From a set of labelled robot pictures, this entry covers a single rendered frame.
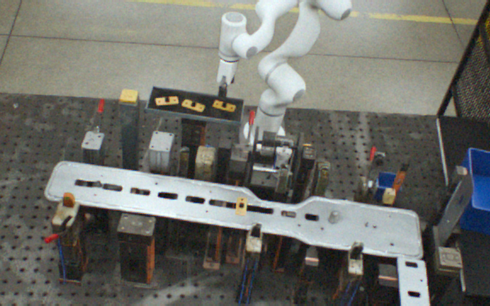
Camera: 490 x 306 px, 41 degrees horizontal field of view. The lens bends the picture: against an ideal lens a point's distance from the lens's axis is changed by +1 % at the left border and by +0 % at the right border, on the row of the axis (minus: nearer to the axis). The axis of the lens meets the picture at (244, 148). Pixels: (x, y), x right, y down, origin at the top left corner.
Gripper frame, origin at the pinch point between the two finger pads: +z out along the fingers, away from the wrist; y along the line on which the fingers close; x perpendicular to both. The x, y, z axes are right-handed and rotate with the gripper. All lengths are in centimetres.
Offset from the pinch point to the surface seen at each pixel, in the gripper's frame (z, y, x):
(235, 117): 9.8, 4.2, 5.9
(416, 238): 26, 22, 83
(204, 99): 9.8, -1.2, -8.4
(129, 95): 9.8, 8.7, -35.5
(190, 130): 20.4, 7.1, -10.8
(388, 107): 125, -169, 73
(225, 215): 25.8, 38.0, 14.6
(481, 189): 22, -9, 104
